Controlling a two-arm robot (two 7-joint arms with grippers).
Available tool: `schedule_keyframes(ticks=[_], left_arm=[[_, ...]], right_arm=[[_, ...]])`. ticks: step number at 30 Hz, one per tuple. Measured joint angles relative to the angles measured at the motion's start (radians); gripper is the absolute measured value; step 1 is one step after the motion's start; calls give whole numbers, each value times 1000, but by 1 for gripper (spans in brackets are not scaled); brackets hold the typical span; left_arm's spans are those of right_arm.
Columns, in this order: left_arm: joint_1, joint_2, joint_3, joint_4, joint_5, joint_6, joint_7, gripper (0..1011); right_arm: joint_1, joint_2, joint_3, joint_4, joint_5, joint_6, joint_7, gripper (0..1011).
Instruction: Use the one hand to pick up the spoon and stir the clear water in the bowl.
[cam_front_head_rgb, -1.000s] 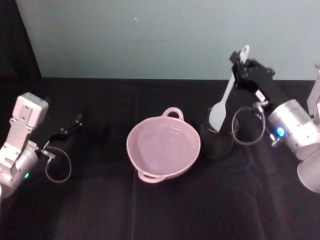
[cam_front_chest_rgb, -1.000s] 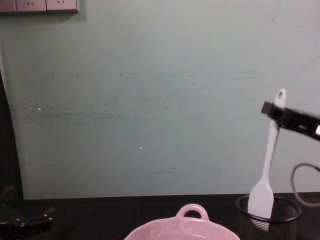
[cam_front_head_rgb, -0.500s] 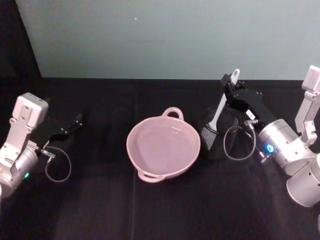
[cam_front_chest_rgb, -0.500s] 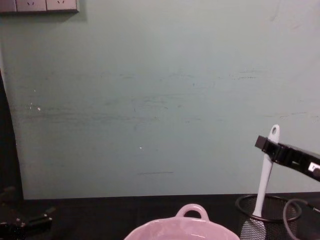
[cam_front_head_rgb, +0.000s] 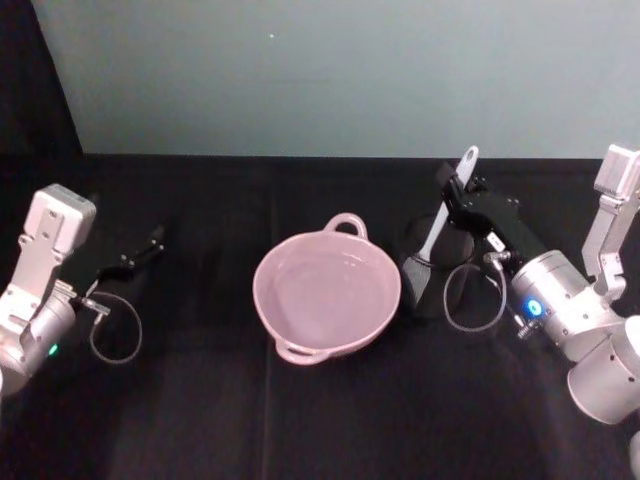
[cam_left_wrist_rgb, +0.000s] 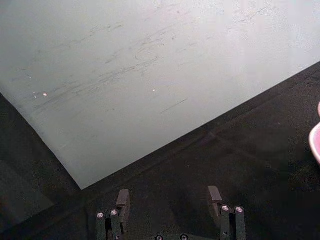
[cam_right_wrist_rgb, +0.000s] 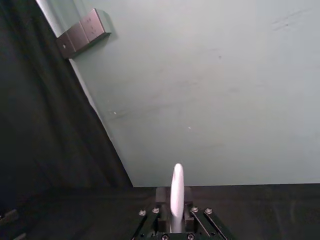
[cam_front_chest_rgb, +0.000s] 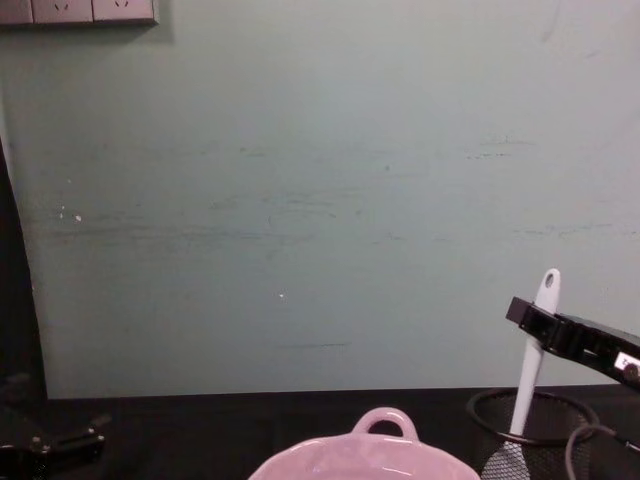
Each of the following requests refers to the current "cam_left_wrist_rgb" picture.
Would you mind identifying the black table cloth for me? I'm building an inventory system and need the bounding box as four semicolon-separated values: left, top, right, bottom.
0;61;320;240

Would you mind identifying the pale wall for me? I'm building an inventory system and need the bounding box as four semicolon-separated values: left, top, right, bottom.
0;0;320;190

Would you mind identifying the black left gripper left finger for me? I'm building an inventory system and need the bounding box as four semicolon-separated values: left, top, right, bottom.
95;189;132;240

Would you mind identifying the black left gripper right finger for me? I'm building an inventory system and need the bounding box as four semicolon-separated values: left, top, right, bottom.
207;185;247;240

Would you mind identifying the pink object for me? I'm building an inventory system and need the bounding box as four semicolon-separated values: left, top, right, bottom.
308;101;320;165

